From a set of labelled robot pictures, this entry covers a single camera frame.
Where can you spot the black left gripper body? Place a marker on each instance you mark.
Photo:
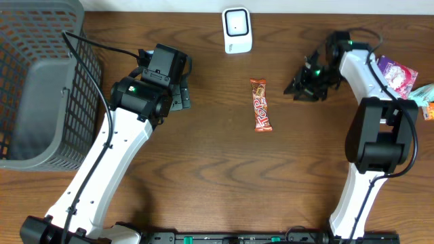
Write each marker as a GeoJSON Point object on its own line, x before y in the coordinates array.
{"type": "Point", "coordinates": [183, 96]}

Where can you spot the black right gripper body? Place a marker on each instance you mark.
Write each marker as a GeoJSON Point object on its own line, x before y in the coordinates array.
{"type": "Point", "coordinates": [308, 78]}

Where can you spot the orange red snack wrapper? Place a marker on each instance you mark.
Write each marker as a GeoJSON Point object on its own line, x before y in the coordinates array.
{"type": "Point", "coordinates": [260, 105]}

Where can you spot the red purple snack bag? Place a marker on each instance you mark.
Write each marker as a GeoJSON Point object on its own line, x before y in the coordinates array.
{"type": "Point", "coordinates": [399, 77]}

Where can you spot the teal snack packet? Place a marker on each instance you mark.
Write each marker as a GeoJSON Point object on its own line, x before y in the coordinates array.
{"type": "Point", "coordinates": [423, 96]}

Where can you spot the orange tissue pack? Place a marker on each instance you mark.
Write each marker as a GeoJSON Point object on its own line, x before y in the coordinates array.
{"type": "Point", "coordinates": [428, 112]}

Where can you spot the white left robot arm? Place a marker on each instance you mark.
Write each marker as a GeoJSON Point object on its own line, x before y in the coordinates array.
{"type": "Point", "coordinates": [138, 104]}

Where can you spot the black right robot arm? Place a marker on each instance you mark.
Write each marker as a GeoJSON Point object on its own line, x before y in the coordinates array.
{"type": "Point", "coordinates": [381, 143]}

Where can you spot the grey plastic mesh basket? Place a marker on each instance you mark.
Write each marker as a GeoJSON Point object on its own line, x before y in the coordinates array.
{"type": "Point", "coordinates": [49, 77]}

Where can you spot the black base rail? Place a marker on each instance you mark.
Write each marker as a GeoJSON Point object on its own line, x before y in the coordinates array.
{"type": "Point", "coordinates": [237, 238]}

